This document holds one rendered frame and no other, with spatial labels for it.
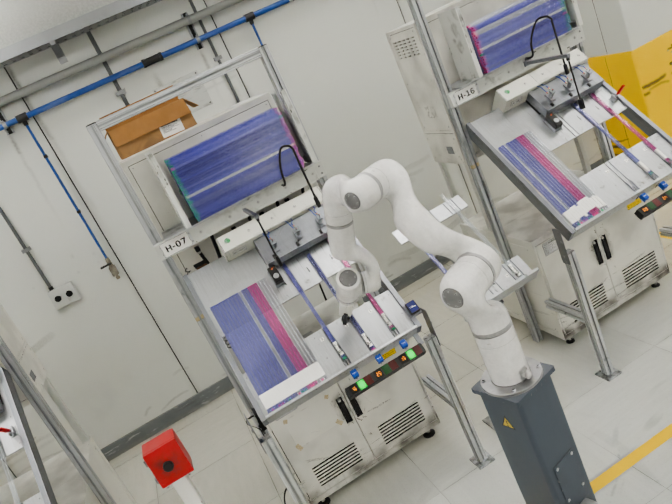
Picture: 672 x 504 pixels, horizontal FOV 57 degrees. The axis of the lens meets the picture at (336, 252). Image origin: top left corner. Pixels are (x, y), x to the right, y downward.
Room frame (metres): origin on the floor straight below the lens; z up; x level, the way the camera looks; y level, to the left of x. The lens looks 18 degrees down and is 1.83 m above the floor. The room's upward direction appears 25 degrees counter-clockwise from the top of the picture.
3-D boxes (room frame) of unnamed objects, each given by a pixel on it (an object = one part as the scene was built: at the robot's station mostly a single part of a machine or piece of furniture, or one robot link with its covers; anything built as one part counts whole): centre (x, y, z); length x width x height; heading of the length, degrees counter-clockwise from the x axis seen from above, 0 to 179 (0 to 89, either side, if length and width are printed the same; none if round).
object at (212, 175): (2.58, 0.22, 1.52); 0.51 x 0.13 x 0.27; 103
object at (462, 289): (1.60, -0.30, 1.00); 0.19 x 0.12 x 0.24; 132
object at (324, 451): (2.69, 0.31, 0.31); 0.70 x 0.65 x 0.62; 103
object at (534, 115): (2.84, -1.16, 0.65); 1.01 x 0.73 x 1.29; 13
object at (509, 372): (1.62, -0.32, 0.79); 0.19 x 0.19 x 0.18
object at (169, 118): (2.85, 0.39, 1.82); 0.68 x 0.30 x 0.20; 103
